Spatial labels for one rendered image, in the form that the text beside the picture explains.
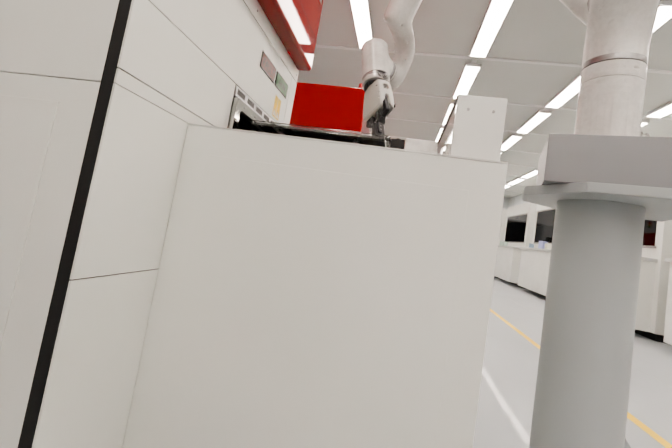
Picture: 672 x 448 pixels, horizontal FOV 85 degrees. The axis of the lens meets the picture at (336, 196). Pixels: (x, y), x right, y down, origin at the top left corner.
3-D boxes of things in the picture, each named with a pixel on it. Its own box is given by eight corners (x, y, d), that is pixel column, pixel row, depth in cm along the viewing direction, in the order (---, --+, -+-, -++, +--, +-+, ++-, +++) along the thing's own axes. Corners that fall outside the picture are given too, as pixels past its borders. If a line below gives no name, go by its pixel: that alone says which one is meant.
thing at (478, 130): (449, 161, 72) (458, 93, 73) (426, 194, 126) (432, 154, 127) (499, 168, 70) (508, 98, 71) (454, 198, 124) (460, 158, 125)
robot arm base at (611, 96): (635, 162, 88) (642, 87, 89) (681, 144, 70) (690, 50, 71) (546, 155, 94) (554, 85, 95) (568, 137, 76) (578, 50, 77)
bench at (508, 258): (508, 285, 837) (519, 199, 854) (489, 277, 1013) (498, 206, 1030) (559, 294, 818) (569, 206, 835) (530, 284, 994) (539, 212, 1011)
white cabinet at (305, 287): (100, 549, 68) (186, 124, 75) (272, 368, 162) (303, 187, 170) (455, 680, 57) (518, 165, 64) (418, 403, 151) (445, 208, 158)
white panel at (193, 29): (100, 81, 56) (154, -154, 60) (274, 173, 136) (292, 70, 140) (118, 83, 56) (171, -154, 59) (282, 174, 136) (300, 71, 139)
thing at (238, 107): (225, 132, 92) (232, 96, 93) (280, 166, 135) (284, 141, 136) (231, 133, 92) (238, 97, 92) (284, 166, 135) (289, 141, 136)
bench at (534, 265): (547, 302, 621) (560, 186, 638) (514, 288, 798) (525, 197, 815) (618, 315, 602) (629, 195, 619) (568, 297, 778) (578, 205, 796)
